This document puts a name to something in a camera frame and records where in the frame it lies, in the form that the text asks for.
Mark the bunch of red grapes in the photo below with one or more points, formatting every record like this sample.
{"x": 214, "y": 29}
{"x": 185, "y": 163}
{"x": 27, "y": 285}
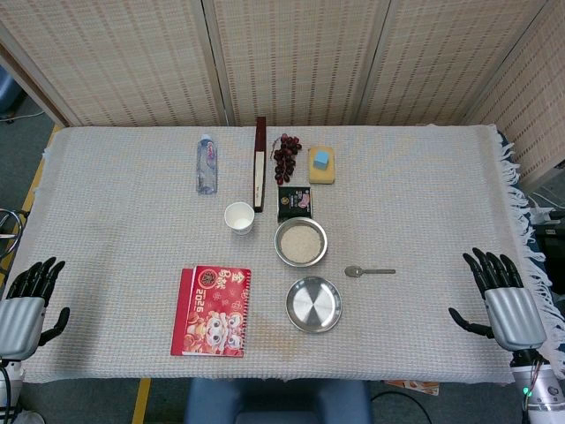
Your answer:
{"x": 284, "y": 159}

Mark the chrome stool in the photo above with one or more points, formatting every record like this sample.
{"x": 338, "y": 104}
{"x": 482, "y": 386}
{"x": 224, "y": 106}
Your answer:
{"x": 11, "y": 221}

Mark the white woven tablecloth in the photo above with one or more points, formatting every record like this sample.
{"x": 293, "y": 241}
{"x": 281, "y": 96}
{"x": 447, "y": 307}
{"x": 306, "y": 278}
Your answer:
{"x": 132, "y": 221}

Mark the flat steel plate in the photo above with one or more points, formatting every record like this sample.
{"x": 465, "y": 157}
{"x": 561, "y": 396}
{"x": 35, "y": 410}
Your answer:
{"x": 313, "y": 305}

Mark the black and silver left hand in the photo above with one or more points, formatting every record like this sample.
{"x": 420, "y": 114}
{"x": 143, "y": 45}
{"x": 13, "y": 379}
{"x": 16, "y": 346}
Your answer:
{"x": 17, "y": 318}

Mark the red spiral calendar notebook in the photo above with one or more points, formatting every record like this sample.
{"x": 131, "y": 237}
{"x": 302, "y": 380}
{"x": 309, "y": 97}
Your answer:
{"x": 212, "y": 313}

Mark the small metal spoon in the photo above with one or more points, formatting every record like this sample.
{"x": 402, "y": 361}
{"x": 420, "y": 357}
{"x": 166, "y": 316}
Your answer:
{"x": 356, "y": 271}

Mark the blue seat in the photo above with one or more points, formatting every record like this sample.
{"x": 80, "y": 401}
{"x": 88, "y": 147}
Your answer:
{"x": 278, "y": 402}

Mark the black small box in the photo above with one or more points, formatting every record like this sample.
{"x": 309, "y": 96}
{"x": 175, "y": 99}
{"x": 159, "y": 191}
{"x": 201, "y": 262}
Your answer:
{"x": 294, "y": 204}

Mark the steel bowl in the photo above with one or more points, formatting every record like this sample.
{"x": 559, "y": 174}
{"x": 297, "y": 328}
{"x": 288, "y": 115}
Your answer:
{"x": 278, "y": 243}

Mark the clear plastic water bottle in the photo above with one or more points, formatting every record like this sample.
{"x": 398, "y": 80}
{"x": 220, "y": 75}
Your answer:
{"x": 207, "y": 168}

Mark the orange printed packet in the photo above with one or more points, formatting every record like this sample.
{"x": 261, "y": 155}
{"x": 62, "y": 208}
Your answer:
{"x": 415, "y": 386}

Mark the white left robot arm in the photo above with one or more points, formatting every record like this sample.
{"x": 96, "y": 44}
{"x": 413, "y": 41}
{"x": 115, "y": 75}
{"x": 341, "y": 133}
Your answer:
{"x": 9, "y": 384}

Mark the white granular powder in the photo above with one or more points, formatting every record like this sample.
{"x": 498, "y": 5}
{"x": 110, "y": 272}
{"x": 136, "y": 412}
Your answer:
{"x": 301, "y": 243}

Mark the long dark red box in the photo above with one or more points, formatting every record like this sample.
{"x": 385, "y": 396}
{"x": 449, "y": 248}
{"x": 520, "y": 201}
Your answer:
{"x": 260, "y": 176}

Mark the light blue cube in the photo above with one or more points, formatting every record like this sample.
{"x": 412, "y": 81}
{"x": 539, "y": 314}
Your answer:
{"x": 322, "y": 160}

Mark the white paper cup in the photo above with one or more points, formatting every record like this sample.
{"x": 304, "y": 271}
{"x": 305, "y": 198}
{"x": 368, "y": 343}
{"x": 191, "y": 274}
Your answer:
{"x": 238, "y": 217}

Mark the beige woven folding screen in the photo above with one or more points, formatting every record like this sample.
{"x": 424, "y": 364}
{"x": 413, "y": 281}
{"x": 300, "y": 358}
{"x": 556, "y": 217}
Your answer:
{"x": 309, "y": 57}

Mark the black and silver right hand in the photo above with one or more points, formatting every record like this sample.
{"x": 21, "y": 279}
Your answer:
{"x": 512, "y": 315}

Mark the yellow sponge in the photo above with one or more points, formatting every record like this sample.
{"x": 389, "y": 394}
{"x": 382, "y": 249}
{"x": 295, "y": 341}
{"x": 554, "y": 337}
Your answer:
{"x": 323, "y": 176}

